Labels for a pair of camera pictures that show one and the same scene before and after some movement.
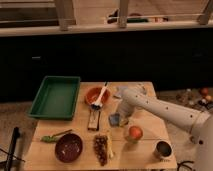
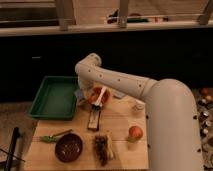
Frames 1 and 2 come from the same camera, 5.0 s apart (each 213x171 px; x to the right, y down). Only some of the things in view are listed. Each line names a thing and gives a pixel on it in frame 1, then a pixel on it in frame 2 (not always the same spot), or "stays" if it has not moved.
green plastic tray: [55, 98] stays
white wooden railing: [205, 22] stays
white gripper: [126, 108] -> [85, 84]
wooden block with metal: [94, 120] stays
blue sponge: [114, 119] -> [80, 93]
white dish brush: [97, 104] stays
